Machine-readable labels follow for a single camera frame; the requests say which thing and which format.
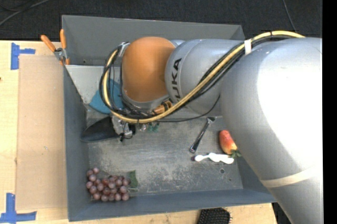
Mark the black pointed flat object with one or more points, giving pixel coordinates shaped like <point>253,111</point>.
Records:
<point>98,131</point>

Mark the teal round disc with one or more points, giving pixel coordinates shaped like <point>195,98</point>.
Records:
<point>98,105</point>

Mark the grey metal bin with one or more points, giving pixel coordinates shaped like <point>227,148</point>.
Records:
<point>163,154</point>

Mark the purple toy grape bunch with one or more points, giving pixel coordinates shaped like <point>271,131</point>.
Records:
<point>108,187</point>

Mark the silver and black metal tool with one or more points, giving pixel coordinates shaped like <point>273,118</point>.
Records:
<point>200,136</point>

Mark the brown cardboard board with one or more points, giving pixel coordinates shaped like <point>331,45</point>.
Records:
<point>39,133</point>

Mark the white plastic spoon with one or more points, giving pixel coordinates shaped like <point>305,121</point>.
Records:
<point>217,157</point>

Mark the red toy strawberry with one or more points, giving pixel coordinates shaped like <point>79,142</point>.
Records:
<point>226,141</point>

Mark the black bristle hairbrush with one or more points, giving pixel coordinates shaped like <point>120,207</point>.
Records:
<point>213,216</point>

